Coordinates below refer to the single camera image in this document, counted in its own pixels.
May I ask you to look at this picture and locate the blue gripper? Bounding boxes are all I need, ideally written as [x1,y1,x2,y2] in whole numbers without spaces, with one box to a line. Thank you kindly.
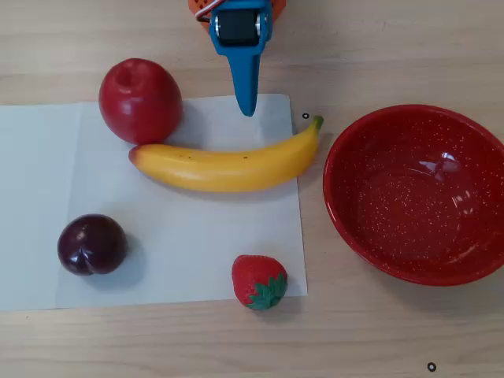
[208,0,274,118]

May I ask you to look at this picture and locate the yellow banana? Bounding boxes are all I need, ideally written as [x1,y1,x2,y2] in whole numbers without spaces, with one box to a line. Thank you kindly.
[128,115,325,194]

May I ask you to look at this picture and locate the red speckled bowl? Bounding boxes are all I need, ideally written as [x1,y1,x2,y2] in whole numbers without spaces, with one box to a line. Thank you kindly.
[322,104,504,287]

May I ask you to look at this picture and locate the red apple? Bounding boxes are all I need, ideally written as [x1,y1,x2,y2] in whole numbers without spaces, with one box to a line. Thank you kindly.
[98,57,184,146]

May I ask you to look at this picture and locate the white paper sheet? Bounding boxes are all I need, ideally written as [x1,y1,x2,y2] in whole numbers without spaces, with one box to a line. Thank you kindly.
[54,93,309,310]
[0,102,83,313]

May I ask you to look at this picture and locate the red strawberry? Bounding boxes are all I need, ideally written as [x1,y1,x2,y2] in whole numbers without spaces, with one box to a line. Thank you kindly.
[231,254,289,312]

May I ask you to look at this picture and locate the dark purple plum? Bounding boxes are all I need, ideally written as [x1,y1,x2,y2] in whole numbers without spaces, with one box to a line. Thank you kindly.
[57,213,129,276]

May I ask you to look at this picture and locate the red white black servo cable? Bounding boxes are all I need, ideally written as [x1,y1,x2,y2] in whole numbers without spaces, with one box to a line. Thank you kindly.
[195,0,222,23]

